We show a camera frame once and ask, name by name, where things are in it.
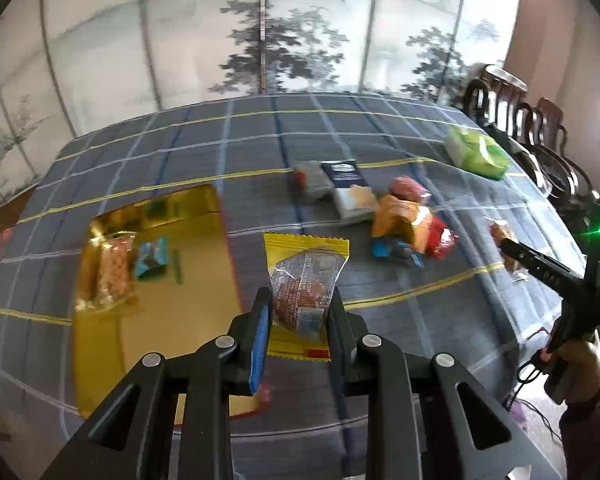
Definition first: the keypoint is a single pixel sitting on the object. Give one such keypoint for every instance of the clear orange snack packet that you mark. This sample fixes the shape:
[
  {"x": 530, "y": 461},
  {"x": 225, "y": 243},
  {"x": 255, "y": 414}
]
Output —
[{"x": 112, "y": 270}]

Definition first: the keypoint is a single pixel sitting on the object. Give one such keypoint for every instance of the person's right forearm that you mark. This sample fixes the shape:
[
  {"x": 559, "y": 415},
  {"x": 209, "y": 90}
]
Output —
[{"x": 592, "y": 430}]

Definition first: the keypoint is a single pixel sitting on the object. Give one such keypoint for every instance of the dark wooden chair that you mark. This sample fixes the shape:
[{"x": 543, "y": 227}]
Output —
[
  {"x": 487, "y": 95},
  {"x": 545, "y": 130}
]

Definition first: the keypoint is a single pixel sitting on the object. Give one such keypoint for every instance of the gold rectangular tray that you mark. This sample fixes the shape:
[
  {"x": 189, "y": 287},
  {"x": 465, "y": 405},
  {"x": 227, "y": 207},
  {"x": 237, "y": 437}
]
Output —
[{"x": 195, "y": 310}]

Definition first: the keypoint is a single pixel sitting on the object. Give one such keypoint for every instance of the white and yellow snack packet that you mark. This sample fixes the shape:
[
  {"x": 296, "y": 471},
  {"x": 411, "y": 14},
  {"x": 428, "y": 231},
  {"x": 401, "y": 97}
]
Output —
[{"x": 355, "y": 203}]

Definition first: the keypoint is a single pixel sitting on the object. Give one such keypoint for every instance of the grey snack packet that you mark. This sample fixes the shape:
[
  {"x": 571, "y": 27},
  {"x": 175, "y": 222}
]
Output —
[{"x": 310, "y": 180}]

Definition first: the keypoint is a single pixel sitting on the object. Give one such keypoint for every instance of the clear orange-print snack packet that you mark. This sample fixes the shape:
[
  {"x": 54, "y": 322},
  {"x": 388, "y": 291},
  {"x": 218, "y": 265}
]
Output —
[{"x": 502, "y": 232}]

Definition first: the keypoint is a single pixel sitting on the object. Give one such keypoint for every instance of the plaid grey tablecloth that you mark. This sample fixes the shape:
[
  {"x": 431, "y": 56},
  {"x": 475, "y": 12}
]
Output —
[{"x": 280, "y": 135}]

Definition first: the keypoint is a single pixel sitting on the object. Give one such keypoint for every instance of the painted folding screen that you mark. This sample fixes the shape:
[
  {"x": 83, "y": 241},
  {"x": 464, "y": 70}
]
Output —
[{"x": 180, "y": 35}]

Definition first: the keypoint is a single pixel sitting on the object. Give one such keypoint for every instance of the red snack packet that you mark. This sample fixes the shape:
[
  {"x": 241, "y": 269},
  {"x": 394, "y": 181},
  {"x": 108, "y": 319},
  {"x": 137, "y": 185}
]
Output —
[{"x": 442, "y": 241}]

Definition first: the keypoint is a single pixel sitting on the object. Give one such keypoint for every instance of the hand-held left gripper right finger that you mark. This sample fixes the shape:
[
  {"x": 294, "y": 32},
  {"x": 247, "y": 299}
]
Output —
[{"x": 337, "y": 332}]

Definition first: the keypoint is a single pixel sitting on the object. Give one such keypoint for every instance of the pink snack packet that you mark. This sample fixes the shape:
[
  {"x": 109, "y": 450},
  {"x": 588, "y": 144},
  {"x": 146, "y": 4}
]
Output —
[{"x": 407, "y": 190}]

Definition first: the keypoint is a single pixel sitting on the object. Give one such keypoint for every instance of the navy cracker packet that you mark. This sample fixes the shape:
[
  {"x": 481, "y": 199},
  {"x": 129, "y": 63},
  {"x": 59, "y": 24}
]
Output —
[{"x": 342, "y": 172}]

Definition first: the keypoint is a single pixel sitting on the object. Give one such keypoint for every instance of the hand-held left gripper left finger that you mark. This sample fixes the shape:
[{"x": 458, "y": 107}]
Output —
[{"x": 258, "y": 345}]

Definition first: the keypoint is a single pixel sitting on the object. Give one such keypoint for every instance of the small blue snack packet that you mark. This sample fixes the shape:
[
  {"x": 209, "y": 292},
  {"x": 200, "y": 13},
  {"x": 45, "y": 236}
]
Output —
[
  {"x": 151, "y": 256},
  {"x": 396, "y": 252}
]

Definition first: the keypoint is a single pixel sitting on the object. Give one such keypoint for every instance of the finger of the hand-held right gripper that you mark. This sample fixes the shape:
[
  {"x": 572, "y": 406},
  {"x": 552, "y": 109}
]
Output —
[{"x": 535, "y": 260}]

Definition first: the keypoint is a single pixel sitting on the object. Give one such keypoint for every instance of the green snack bag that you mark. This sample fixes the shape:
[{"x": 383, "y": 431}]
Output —
[{"x": 477, "y": 152}]

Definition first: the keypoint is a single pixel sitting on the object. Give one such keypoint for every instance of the person's right hand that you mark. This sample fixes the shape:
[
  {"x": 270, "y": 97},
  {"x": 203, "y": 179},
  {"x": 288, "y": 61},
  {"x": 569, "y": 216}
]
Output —
[{"x": 582, "y": 365}]

